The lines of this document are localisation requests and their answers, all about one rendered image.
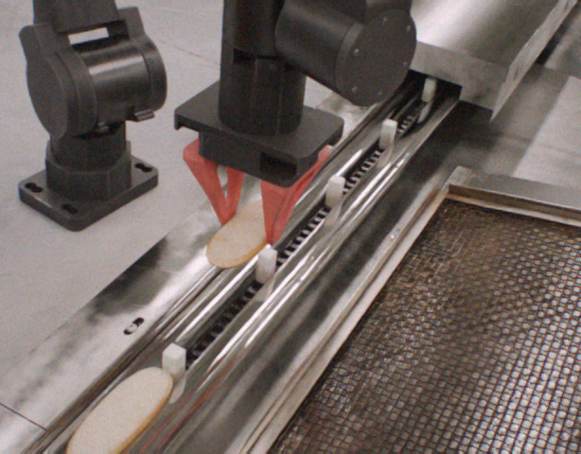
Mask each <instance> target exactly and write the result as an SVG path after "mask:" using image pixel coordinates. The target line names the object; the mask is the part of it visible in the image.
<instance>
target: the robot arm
mask: <svg viewBox="0 0 581 454"><path fill-rule="evenodd" d="M412 3H413V0H223V14H222V35H221V57H220V79H219V80H218V81H216V82H215V83H213V84H212V85H210V86H209V87H207V88H205V89H204V90H202V91H201V92H199V93H198V94H196V95H195V96H193V97H192V98H190V99H189V100H188V101H186V102H185V103H183V104H182V105H180V106H179V107H177V108H176V109H175V110H174V129H175V130H176V131H178V130H180V129H181V128H182V127H184V128H187V129H190V130H192V131H196V132H198V133H199V138H197V139H196V140H195V141H193V142H192V143H190V144H189V145H188V146H186V147H185V148H184V153H183V159H184V161H185V163H186V164H187V166H188V167H189V169H190V170H191V172H192V173H193V175H194V177H195V178H196V180H197V181H198V183H199V184H200V186H201V187H202V189H203V191H204V192H205V194H206V196H207V197H208V199H209V200H210V202H211V204H212V206H213V208H214V210H215V212H216V215H217V217H218V219H219V221H220V224H221V226H222V227H223V226H224V225H225V224H226V223H227V222H228V221H229V220H230V219H231V218H233V217H234V215H235V214H236V211H237V207H238V200H239V195H240V190H241V186H242V181H243V176H244V173H245V174H248V175H250V176H253V177H256V178H258V179H260V180H261V182H260V193H261V201H262V210H263V218H264V228H265V235H266V239H267V244H268V246H270V247H271V246H273V245H274V244H275V243H276V241H277V240H278V239H279V238H280V237H281V236H282V234H283V231H284V229H285V227H286V225H287V223H288V220H289V218H290V216H291V213H292V210H293V208H294V206H295V204H296V203H297V201H298V199H299V198H300V196H301V195H302V194H303V192H304V191H305V189H306V188H307V186H308V185H309V183H310V182H311V180H312V179H313V177H314V176H315V175H316V173H317V172H318V170H319V169H320V167H321V166H322V165H323V163H324V162H325V160H326V158H327V157H328V154H329V148H328V147H327V146H331V147H334V146H335V145H336V144H337V143H338V142H339V141H340V140H341V139H342V138H343V127H344V119H343V118H341V117H339V116H337V115H334V114H331V113H326V112H323V111H320V110H317V109H314V108H311V107H309V106H306V105H304V96H305V89H306V80H307V77H309V78H310V79H313V80H314V81H316V82H318V83H319V84H321V85H323V86H324V87H326V88H327V89H329V90H330V91H332V92H334V93H335V94H337V95H339V96H341V97H343V98H344V99H346V100H348V101H349V102H351V103H353V104H354V105H356V106H359V107H369V106H373V105H376V104H378V103H380V102H381V101H382V100H384V99H385V98H386V97H388V96H389V95H390V94H391V93H392V92H393V91H394V90H395V89H396V88H397V86H398V85H399V84H400V82H401V81H402V80H403V79H404V77H405V76H406V74H407V72H408V70H409V68H410V66H411V64H412V61H413V58H414V53H415V49H416V43H417V30H416V25H415V22H414V18H413V17H412V15H411V8H412ZM32 6H33V25H31V26H24V27H23V28H22V29H21V30H20V32H19V34H18V37H19V40H20V43H21V46H22V49H23V52H24V55H25V57H26V84H27V89H28V92H29V96H30V99H31V102H32V105H33V108H34V110H35V113H36V114H37V116H38V118H39V120H40V122H41V123H42V125H43V127H44V128H45V130H46V131H47V132H48V133H49V134H50V140H48V141H47V147H46V158H45V169H44V170H42V171H40V172H38V173H36V174H34V175H32V176H30V177H28V178H26V179H24V180H22V181H20V182H19V183H18V189H19V198H20V201H21V202H23V203H25V204H26V205H28V206H30V207H31V208H33V209H34V210H36V211H38V212H39V213H41V214H43V215H44V216H46V217H48V218H49V219H51V220H52V221H54V222H55V223H57V224H59V225H60V226H61V227H63V228H64V229H66V230H68V231H70V232H74V233H76V232H81V231H83V230H85V229H86V228H88V227H90V226H92V225H93V224H95V223H97V222H98V221H100V220H102V219H103V218H106V217H108V216H109V215H111V214H112V213H113V212H115V211H117V210H118V209H120V208H122V207H124V206H125V205H127V204H129V203H130V202H132V201H134V200H136V199H138V198H139V197H141V196H143V195H145V194H146V193H148V192H150V191H151V190H152V189H154V188H155V187H157V186H158V185H159V169H158V168H157V167H155V166H152V165H150V164H148V163H146V162H145V161H143V160H141V159H139V158H137V157H135V156H133V155H132V142H131V141H129V140H127V136H126V121H131V122H136V123H139V122H143V121H146V120H150V119H152V118H155V114H154V112H157V111H159V110H161V109H162V108H163V106H164V105H165V103H166V100H167V71H166V67H165V64H164V61H163V59H162V56H161V54H160V52H159V49H158V48H157V46H156V44H155V43H154V41H153V40H152V39H151V37H150V36H149V35H148V34H146V32H145V29H144V26H143V22H142V19H141V15H140V13H139V9H138V7H135V6H129V7H125V8H120V9H117V8H116V4H115V1H114V0H32ZM103 27H106V30H107V34H108V36H106V37H101V38H96V39H92V40H88V41H83V42H79V43H74V44H71V41H70V39H69V36H72V35H77V34H81V33H85V32H89V31H92V30H94V29H98V28H103ZM219 165H224V166H227V173H228V187H227V197H226V198H225V196H224V193H223V189H222V186H221V183H220V178H219V175H218V167H219Z"/></svg>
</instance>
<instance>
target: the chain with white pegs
mask: <svg viewBox="0 0 581 454"><path fill-rule="evenodd" d="M447 82H448V81H447V80H444V79H439V78H436V77H433V76H428V77H427V78H426V82H425V86H424V90H423V95H422V98H421V99H420V100H419V101H418V102H417V103H416V104H415V105H414V107H413V108H412V109H411V110H410V111H409V112H408V113H407V114H406V115H405V117H403V119H402V120H401V121H400V122H399V123H398V124H397V123H396V122H395V121H392V120H389V119H387V120H386V121H385V122H384V123H383V125H382V130H381V134H380V138H379V145H378V146H377V147H376V148H375V149H374V150H373V151H372V153H370V154H369V155H368V156H367V158H366V159H365V160H364V161H363V162H362V164H360V165H359V166H358V167H357V168H356V170H355V171H354V172H353V174H351V175H350V176H349V177H348V178H347V179H346V180H344V178H341V177H339V176H336V175H333V176H332V177H331V178H330V179H329V180H328V184H327V190H326V200H325V203H324V204H323V205H322V208H321V207H320V209H319V210H318V211H317V212H316V213H315V214H314V215H313V216H312V217H311V218H310V220H308V222H307V223H306V224H305V225H304V226H303V227H302V228H301V229H300V230H299V231H298V233H296V235H295V236H294V237H293V238H292V239H291V240H290V241H289V242H288V243H287V244H286V247H284V248H283V249H282V250H281V251H280V252H279V253H277V252H275V251H273V250H271V249H268V248H266V247H265V248H264V249H263V250H262V251H261V252H260V253H259V254H258V255H257V260H256V268H255V278H254V279H253V280H252V281H251V282H250V283H249V285H248V286H247V287H246V288H245V289H244V291H242V292H241V293H240V294H239V295H238V297H237V298H236V300H235V301H234V302H233V303H232V304H230V308H228V307H227V308H226V310H225V311H224V312H223V313H222V314H221V315H220V316H219V317H218V318H217V319H216V320H215V322H214V323H213V326H212V325H211V326H210V327H209V328H208V329H207V330H206V331H205V332H204V333H203V334H202V336H201V337H200V338H199V339H198V340H197V341H196V345H195V344H193V345H192V346H191V348H190V349H189V350H188V351H186V350H185V349H184V348H182V347H180V346H178V345H176V344H174V343H172V344H171V345H170V346H169V347H168V348H167V349H166V350H165V351H164V352H163V370H165V371H167V372H168V373H170V374H171V376H172V379H173V385H172V387H173V386H174V385H175V384H176V383H177V381H178V380H179V379H180V378H181V377H182V376H183V375H184V374H185V370H188V369H189V368H190V367H191V366H192V365H193V364H194V362H192V361H190V360H192V359H195V360H197V359H198V358H199V357H200V356H201V355H202V352H201V351H200V350H201V349H203V350H204V351H205V350H206V349H207V348H208V347H209V346H210V345H211V343H212V342H210V341H209V340H212V341H214V340H215V339H216V338H217V337H218V336H219V335H220V333H218V332H217V331H218V330H219V331H221V332H222V331H223V330H224V329H225V328H226V327H227V326H228V323H230V322H231V321H232V320H234V319H235V317H236V316H237V315H235V314H233V313H234V312H235V313H237V314H238V313H239V312H240V311H241V309H243V308H244V306H245V305H246V304H247V303H248V302H249V301H250V300H251V299H252V298H253V296H254V295H255V294H256V293H257V292H258V289H255V288H259V289H261V287H262V286H263V285H264V284H265V283H266V282H267V281H268V280H269V279H270V277H271V276H272V275H273V274H274V273H275V272H276V271H277V270H278V268H279V267H278V266H281V265H282V264H283V263H284V262H285V261H286V260H287V258H288V257H289V256H291V255H292V253H294V251H295V250H296V249H297V248H298V247H299V246H300V245H301V244H302V243H303V241H304V240H305V239H306V238H307V237H308V236H309V235H310V234H311V232H312V231H313V230H314V229H315V228H316V227H317V226H318V225H319V224H320V222H321V221H322V220H323V219H324V218H325V217H326V216H327V215H328V213H329V212H330V211H331V210H332V209H333V208H334V207H335V206H336V205H337V203H338V202H339V201H340V200H341V199H342V198H343V197H344V196H345V194H346V193H347V192H348V191H349V190H350V189H351V188H352V187H353V186H354V184H355V183H356V182H357V181H358V180H359V179H360V178H361V177H362V175H363V174H364V173H365V172H366V171H367V170H368V169H369V168H370V167H371V165H372V164H373V163H374V162H375V161H376V160H377V159H378V158H379V156H380V155H381V154H382V153H383V152H384V151H385V150H386V149H387V148H388V147H389V146H390V145H391V144H392V143H393V142H394V141H395V140H396V138H397V137H398V136H399V135H400V134H401V133H402V132H403V131H404V130H405V128H406V127H407V126H408V125H409V124H410V123H411V122H412V121H413V120H414V118H415V117H416V116H417V115H418V114H419V113H420V112H421V111H422V109H423V108H424V107H425V106H426V105H427V104H428V103H429V102H430V101H431V99H432V98H433V97H434V96H435V95H436V94H437V93H438V92H439V90H440V89H441V88H442V87H443V86H444V85H445V84H446V83H447ZM313 224H314V225H313ZM295 244H296V245H295ZM297 245H298V246H297ZM290 252H291V253H290ZM283 257H284V258H283ZM285 258H286V259H285ZM276 265H278V266H276ZM248 296H251V297H252V298H249V297H248ZM240 304H242V305H244V306H240ZM225 322H228V323H225Z"/></svg>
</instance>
